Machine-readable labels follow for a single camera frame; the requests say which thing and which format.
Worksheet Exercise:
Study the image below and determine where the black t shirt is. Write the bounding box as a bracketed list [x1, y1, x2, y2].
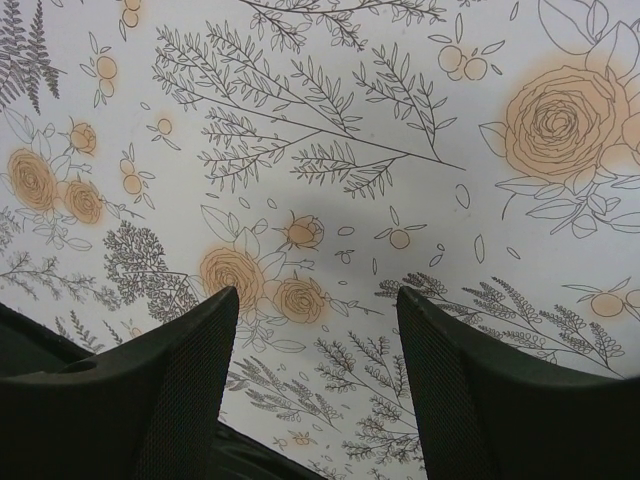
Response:
[0, 302, 321, 480]

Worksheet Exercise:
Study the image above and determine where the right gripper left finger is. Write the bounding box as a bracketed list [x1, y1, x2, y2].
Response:
[0, 285, 239, 480]

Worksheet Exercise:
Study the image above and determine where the floral table mat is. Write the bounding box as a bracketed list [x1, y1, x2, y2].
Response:
[1, 1, 639, 479]

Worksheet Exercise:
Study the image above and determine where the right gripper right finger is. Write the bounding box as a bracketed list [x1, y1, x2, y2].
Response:
[396, 287, 639, 479]

